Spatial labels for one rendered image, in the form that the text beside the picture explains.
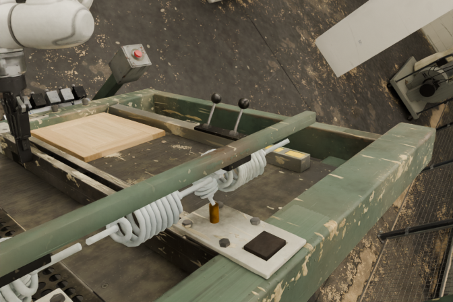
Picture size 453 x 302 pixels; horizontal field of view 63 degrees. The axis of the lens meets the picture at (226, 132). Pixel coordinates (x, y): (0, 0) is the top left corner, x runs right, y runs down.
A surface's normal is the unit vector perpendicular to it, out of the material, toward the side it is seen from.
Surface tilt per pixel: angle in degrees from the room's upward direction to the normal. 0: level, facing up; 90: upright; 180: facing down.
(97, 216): 35
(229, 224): 55
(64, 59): 0
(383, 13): 90
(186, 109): 90
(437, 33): 90
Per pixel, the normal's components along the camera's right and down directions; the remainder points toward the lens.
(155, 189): 0.75, 0.20
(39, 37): -0.11, 0.66
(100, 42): 0.60, -0.38
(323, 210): -0.03, -0.95
